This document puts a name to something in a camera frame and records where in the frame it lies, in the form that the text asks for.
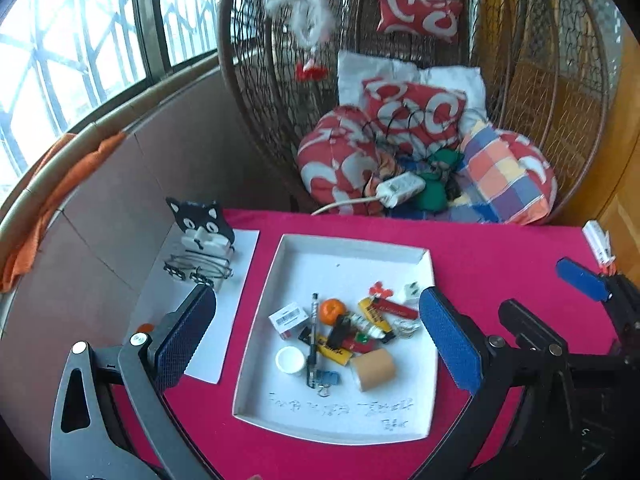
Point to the small blue clip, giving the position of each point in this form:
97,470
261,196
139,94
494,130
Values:
327,377

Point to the red lighter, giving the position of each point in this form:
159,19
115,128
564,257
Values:
397,309

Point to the white power strip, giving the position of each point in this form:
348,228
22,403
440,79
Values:
400,187

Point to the red white patterned pillow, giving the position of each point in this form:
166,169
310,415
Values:
420,107

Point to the brown tape roll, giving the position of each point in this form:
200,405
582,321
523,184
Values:
375,370

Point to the white cardboard tray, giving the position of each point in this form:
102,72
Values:
350,260

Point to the clear black pen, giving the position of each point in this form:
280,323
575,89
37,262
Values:
313,330

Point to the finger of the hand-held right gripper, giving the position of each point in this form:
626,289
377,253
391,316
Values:
530,325
582,280

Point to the white charger plug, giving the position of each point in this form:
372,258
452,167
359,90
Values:
411,292

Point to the orange cloth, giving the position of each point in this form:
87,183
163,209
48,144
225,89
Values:
65,185

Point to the green fabric pouch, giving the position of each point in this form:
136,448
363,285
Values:
430,195
445,159

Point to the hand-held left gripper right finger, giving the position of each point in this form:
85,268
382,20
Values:
450,340

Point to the small white box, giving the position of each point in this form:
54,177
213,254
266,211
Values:
287,316

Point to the silver foil pack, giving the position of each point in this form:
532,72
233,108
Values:
407,329

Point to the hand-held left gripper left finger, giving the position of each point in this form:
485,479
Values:
185,335

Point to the window with metal grille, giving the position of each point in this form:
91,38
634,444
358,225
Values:
75,35

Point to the white plastic bottle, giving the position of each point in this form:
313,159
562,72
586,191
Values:
290,360

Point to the black white cat holder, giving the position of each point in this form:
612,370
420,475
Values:
195,215

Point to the small orange round object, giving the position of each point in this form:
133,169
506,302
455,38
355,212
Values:
145,327

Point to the orange tangerine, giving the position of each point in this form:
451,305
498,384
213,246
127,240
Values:
332,311

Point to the small red white pillow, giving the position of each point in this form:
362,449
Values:
420,15

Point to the white paper sheet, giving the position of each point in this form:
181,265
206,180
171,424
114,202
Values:
235,300

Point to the colourful checked cloth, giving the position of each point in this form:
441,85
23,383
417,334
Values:
495,180

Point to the red white seat cushion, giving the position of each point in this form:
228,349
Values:
335,160

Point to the wicker hanging chair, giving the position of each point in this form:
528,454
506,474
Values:
260,85

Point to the white feathery hanging decoration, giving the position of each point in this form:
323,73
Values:
312,10

